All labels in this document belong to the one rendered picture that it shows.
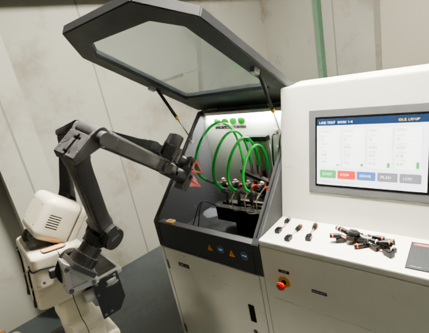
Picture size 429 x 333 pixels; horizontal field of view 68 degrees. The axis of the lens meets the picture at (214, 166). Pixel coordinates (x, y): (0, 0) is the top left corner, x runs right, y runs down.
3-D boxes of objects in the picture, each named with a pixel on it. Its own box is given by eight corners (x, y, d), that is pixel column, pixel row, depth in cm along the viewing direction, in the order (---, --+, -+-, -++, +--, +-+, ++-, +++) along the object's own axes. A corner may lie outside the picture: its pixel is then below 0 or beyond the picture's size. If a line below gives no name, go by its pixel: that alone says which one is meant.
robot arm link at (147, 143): (78, 138, 157) (68, 127, 146) (82, 127, 159) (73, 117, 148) (160, 160, 153) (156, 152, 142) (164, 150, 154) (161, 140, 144)
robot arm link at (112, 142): (67, 133, 88) (96, 147, 84) (77, 115, 89) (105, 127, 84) (149, 167, 128) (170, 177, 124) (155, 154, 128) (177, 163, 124)
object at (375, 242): (326, 245, 122) (325, 232, 120) (336, 232, 129) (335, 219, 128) (394, 259, 107) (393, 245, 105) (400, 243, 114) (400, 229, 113)
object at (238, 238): (164, 246, 183) (157, 221, 178) (170, 242, 186) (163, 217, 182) (256, 275, 143) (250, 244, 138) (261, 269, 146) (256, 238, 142)
